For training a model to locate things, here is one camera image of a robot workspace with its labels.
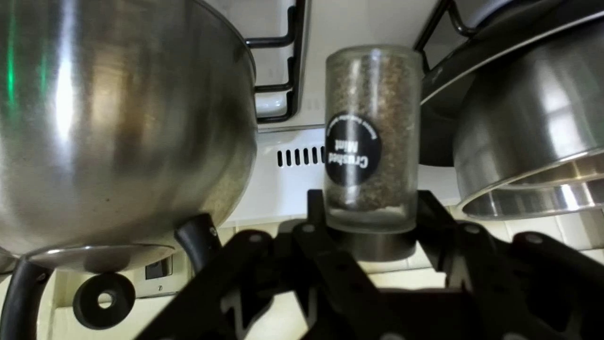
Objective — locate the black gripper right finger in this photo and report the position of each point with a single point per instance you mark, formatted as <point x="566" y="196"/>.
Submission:
<point x="530" y="288"/>

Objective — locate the steel pot on stove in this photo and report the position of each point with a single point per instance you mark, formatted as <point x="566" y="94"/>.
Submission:
<point x="530" y="141"/>

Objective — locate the white gas stove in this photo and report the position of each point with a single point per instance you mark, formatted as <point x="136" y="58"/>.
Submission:
<point x="128" y="131"/>

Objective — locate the steel kettle black handle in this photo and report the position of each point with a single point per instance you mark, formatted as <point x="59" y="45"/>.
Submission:
<point x="119" y="120"/>

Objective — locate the front left burner grate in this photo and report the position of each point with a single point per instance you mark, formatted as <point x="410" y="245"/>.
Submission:
<point x="276" y="35"/>

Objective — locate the rear stove burner grate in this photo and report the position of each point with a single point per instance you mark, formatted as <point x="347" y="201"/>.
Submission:
<point x="438" y="35"/>

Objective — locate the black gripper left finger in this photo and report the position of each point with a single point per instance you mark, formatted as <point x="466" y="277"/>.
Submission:
<point x="238" y="286"/>

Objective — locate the crushed mint glass jar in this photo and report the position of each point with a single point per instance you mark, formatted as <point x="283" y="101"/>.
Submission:
<point x="372" y="148"/>

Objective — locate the black frying pan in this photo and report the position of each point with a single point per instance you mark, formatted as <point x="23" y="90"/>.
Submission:
<point x="506" y="29"/>

